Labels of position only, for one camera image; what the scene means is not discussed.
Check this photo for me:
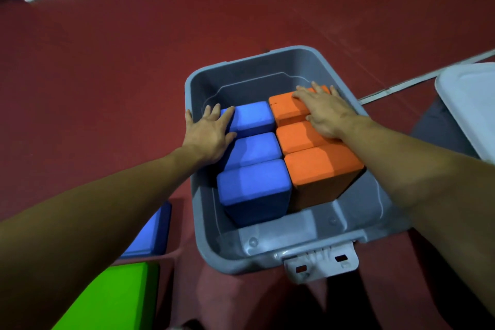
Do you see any person's right hand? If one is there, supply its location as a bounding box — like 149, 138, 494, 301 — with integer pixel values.
292, 81, 362, 139

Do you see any person's left hand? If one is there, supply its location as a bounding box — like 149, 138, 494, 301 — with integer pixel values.
182, 103, 237, 166

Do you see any orange foam block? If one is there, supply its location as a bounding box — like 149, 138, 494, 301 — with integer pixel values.
268, 85, 331, 127
284, 143, 365, 212
276, 121, 341, 156

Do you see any blue foam block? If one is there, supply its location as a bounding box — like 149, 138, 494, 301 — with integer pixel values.
220, 101, 276, 139
120, 201, 172, 259
220, 132, 283, 172
217, 159, 292, 228

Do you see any person's right forearm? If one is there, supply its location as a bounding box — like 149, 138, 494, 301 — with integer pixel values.
340, 115, 495, 319

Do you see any person's left forearm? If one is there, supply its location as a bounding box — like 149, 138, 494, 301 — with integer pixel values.
0, 147, 202, 330

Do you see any grey plastic storage bin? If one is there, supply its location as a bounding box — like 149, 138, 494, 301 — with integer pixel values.
184, 45, 412, 275

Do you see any white plastic bin lid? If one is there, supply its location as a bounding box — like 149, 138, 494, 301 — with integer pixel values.
435, 62, 495, 164

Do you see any green foam block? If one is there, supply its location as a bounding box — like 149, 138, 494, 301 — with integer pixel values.
52, 262, 160, 330

